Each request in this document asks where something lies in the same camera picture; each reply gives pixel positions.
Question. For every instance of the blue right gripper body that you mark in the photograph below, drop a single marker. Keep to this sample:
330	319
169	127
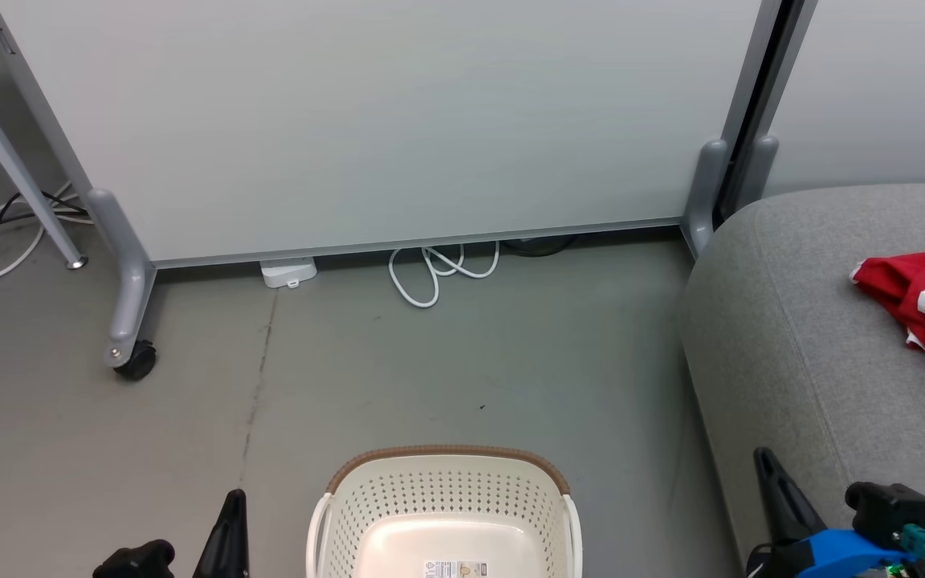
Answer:
832	558

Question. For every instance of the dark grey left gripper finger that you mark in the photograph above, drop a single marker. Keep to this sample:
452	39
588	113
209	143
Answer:
228	546

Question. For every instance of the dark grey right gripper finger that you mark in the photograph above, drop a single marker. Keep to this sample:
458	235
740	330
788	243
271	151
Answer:
784	502

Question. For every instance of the red and white garment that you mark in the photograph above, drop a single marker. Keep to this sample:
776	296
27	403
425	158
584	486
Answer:
896	281

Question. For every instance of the cream perforated laundry basket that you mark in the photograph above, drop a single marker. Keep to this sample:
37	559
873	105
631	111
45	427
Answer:
446	530

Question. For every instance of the grey fabric sofa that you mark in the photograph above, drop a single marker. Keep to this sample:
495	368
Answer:
792	361

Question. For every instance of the black caster wheel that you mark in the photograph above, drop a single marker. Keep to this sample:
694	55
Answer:
139	363

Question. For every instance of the white floor power adapter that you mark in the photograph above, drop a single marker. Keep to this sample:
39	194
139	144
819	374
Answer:
288	273

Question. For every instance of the grey partition foot with caster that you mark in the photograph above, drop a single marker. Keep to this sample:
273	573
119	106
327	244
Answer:
129	281

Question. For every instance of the narrow white partition panel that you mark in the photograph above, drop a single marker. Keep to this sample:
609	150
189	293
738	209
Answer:
888	88

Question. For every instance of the grey metal table leg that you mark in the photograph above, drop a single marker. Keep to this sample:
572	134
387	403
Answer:
5	160

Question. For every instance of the large white partition panel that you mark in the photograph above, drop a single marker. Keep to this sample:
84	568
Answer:
382	120

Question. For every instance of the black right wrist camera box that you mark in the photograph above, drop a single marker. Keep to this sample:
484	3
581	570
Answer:
892	510

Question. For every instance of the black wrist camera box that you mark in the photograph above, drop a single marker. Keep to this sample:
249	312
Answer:
892	510
137	558

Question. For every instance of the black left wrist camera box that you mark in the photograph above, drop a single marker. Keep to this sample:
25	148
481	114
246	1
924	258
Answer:
137	558

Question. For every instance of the grey panel frame clip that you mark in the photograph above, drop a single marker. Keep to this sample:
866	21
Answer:
5	42

